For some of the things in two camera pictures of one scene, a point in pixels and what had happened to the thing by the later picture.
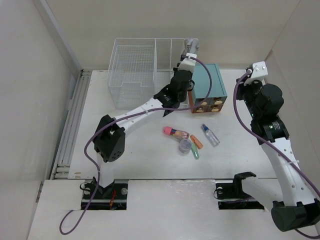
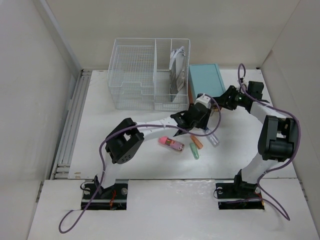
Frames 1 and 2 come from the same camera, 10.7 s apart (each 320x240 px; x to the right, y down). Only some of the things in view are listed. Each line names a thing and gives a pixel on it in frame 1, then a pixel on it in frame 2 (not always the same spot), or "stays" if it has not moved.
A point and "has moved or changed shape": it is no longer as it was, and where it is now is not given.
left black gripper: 175,69 -> 201,124
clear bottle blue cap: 212,137 stays
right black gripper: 242,84 -> 223,100
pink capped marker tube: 181,134 has moved or changed shape
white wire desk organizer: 140,68 stays
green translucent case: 195,151 stays
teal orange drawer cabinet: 218,95 stays
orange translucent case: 194,140 stays
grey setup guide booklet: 192,45 has moved or changed shape
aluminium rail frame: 61,169 stays
